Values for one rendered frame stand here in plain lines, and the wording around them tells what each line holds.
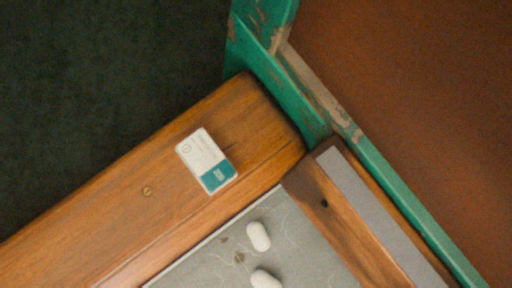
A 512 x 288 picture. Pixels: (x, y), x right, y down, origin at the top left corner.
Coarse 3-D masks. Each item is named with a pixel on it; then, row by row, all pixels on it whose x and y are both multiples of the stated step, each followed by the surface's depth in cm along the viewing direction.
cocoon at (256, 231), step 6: (252, 222) 76; (258, 222) 76; (252, 228) 76; (258, 228) 76; (264, 228) 76; (252, 234) 76; (258, 234) 76; (264, 234) 76; (252, 240) 76; (258, 240) 76; (264, 240) 76; (270, 240) 76; (258, 246) 76; (264, 246) 76
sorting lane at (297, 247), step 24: (240, 216) 78; (264, 216) 78; (288, 216) 78; (216, 240) 77; (240, 240) 77; (288, 240) 77; (312, 240) 77; (192, 264) 77; (216, 264) 77; (240, 264) 77; (264, 264) 77; (288, 264) 77; (312, 264) 77; (336, 264) 77
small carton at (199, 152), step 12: (204, 132) 76; (180, 144) 75; (192, 144) 75; (204, 144) 75; (180, 156) 76; (192, 156) 75; (204, 156) 75; (216, 156) 75; (192, 168) 75; (204, 168) 75; (216, 168) 75; (228, 168) 75; (204, 180) 75; (216, 180) 75; (228, 180) 75
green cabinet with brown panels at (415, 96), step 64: (256, 0) 65; (320, 0) 57; (384, 0) 48; (448, 0) 42; (320, 64) 65; (384, 64) 54; (448, 64) 46; (384, 128) 62; (448, 128) 51; (384, 192) 68; (448, 192) 58; (448, 256) 64
